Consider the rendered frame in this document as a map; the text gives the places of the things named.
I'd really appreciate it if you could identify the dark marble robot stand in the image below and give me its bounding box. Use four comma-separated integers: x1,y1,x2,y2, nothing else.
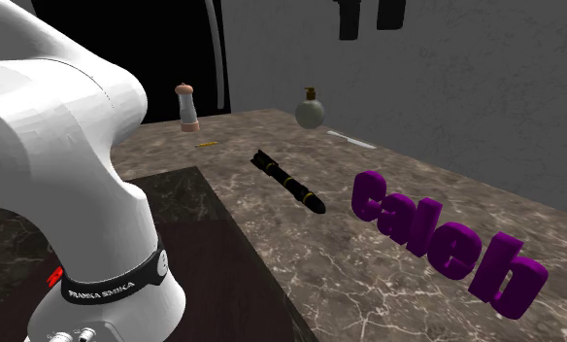
0,165,320,342

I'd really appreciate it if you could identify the clear pink-capped pepper grinder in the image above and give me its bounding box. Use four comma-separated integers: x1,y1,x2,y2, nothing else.
174,83,201,133

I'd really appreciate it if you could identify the round grey soap dispenser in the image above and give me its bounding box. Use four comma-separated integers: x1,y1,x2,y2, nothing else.
294,86,326,130

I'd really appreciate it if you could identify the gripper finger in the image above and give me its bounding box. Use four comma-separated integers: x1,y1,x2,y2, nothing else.
376,0,407,31
332,0,362,42

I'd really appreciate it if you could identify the white knife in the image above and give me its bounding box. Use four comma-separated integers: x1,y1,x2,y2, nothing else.
326,129,378,151

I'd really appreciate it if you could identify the black pen with yellow bands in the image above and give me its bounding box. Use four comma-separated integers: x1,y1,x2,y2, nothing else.
250,149,327,216

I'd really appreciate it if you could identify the purple block letter sign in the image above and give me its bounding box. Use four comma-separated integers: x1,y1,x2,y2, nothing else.
350,170,550,321

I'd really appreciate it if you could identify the black refrigerator with grey handle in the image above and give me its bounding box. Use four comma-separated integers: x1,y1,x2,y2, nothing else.
29,0,232,125

